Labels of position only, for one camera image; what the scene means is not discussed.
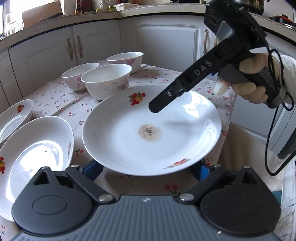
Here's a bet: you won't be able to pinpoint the stained white fruit plate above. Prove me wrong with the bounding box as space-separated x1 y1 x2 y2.
82 84 222 176

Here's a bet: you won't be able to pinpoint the large white fruit plate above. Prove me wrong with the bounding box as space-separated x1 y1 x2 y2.
1 116 74 221

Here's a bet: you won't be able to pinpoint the white floral bowl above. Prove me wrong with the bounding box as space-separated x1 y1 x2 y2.
81 64 132 100

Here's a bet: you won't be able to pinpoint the small white fruit plate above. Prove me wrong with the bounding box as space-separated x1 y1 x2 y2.
0 99 34 147

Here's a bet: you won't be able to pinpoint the gloved right hand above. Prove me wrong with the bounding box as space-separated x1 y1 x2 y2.
213 37 284 106

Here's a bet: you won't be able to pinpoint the black wok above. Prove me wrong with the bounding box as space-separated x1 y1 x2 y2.
232 0 264 16

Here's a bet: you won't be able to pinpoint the white lower cabinets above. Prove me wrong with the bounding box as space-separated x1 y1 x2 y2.
0 14 296 160

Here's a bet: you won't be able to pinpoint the cherry print tablecloth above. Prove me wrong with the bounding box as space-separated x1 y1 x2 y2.
0 58 238 239

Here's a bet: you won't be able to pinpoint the white plastic tray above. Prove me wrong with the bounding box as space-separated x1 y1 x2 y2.
115 3 142 11

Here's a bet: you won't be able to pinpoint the dark soy sauce bottle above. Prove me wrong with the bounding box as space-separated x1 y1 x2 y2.
74 0 83 14

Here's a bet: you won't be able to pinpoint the wooden cutting board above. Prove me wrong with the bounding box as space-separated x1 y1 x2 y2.
23 1 63 28

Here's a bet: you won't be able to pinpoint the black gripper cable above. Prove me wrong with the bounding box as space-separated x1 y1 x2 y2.
264 43 296 176

